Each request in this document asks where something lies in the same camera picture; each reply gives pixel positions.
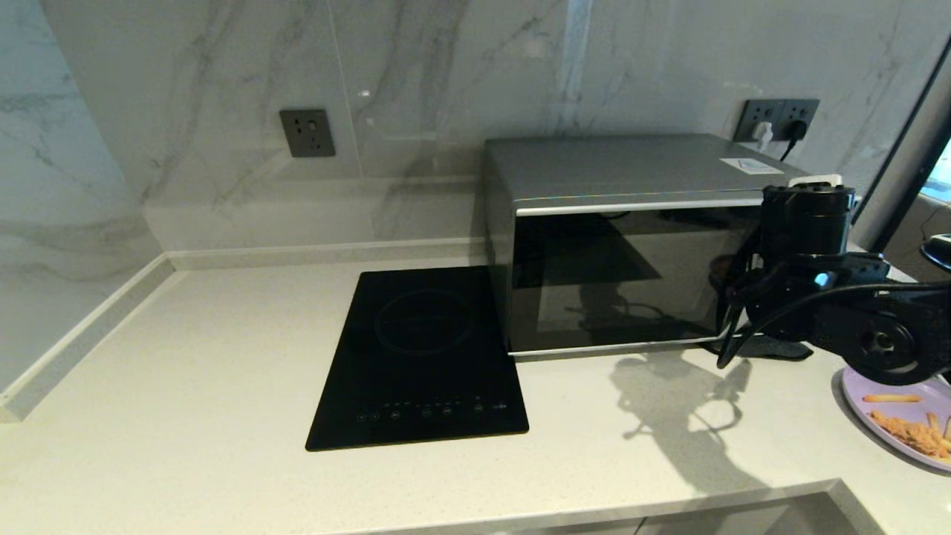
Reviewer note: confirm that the purple plastic plate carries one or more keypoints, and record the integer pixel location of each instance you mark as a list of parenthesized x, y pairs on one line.
[(862, 412)]

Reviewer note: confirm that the grey double wall socket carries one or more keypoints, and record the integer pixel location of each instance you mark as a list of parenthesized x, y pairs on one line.
[(754, 111)]

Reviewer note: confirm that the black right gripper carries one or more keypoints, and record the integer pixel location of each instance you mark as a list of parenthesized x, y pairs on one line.
[(780, 305)]

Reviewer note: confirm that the black power plug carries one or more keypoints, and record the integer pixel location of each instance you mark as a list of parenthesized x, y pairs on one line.
[(795, 131)]

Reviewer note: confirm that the fried chicken piece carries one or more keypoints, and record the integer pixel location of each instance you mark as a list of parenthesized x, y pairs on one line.
[(906, 432)]

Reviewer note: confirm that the dark cloth pad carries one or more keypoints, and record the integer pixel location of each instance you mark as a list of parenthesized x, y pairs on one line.
[(773, 351)]

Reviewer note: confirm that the black induction cooktop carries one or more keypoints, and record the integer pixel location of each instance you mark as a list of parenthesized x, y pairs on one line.
[(416, 364)]

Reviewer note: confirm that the white sticker label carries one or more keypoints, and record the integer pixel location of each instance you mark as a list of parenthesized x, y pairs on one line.
[(750, 166)]

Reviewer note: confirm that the black round stool seat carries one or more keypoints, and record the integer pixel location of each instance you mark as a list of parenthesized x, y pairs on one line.
[(939, 253)]

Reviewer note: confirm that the grey single wall socket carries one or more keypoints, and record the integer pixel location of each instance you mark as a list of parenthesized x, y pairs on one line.
[(307, 134)]

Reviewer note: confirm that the white power plug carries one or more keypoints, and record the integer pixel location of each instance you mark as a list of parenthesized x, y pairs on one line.
[(762, 135)]

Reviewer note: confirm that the french fry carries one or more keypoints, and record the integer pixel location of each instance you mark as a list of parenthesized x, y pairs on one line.
[(932, 421), (890, 397)]

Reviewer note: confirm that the silver microwave oven body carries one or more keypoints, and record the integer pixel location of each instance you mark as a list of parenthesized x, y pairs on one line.
[(617, 165)]

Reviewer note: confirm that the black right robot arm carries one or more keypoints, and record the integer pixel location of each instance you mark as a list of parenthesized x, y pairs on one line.
[(884, 342)]

